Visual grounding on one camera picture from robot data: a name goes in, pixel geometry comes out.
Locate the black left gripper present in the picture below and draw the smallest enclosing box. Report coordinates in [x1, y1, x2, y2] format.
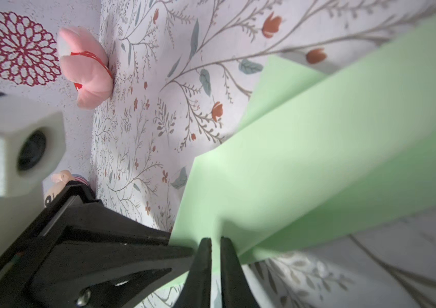
[0, 184, 193, 307]

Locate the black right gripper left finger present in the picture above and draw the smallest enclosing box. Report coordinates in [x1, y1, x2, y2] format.
[174, 238, 212, 308]

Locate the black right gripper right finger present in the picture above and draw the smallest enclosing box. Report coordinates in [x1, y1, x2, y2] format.
[220, 237, 260, 308]

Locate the light green paper sheet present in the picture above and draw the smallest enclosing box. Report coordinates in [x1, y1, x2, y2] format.
[170, 16, 436, 263]

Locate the striped hat doll plush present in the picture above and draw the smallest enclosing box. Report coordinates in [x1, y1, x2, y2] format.
[44, 170, 89, 207]

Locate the pink plush red dotted dress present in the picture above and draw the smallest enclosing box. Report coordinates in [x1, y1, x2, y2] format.
[57, 26, 114, 110]

